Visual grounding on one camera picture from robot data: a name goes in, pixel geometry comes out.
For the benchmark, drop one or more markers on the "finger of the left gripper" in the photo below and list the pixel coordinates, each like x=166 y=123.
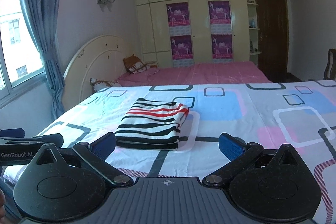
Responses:
x=12 y=133
x=57 y=139

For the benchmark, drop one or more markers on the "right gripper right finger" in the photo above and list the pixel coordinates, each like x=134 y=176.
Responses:
x=265 y=185

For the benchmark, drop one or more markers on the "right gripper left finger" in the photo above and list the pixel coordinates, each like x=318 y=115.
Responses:
x=68 y=184

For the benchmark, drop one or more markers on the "striped knit sweater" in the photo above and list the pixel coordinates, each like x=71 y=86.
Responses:
x=151 y=125

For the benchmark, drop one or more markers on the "window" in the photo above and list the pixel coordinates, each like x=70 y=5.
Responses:
x=21 y=66

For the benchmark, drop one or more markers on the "white patterned pillow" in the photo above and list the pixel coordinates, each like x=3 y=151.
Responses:
x=99 y=85

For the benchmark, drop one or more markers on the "cream curved headboard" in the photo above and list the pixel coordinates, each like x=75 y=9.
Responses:
x=101 y=58

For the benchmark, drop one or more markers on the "patterned white bed sheet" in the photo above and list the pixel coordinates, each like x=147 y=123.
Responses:
x=167 y=184

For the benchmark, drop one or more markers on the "pink bed cover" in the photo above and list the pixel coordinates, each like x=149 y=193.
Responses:
x=224 y=73

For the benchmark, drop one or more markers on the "dark wooden chair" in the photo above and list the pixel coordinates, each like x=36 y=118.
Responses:
x=330 y=71

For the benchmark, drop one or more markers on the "dark wooden door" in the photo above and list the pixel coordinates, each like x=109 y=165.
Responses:
x=273 y=39

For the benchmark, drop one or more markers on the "lower right purple poster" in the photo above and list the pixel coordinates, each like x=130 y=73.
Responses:
x=222 y=48

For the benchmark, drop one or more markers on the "purple poster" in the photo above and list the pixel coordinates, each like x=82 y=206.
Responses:
x=220 y=17
x=178 y=19
x=182 y=51
x=222 y=48

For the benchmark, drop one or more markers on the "lower left purple poster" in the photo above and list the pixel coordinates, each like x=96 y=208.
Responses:
x=182 y=51

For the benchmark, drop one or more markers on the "blue curtain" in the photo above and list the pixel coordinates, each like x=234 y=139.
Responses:
x=41 y=17

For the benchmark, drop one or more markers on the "upper left purple poster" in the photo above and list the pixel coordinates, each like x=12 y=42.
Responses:
x=178 y=19

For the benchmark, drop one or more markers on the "upper right purple poster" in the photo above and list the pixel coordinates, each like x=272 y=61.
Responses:
x=220 y=17

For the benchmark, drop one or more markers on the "corner wall shelves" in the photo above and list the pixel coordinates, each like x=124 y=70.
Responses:
x=254 y=29

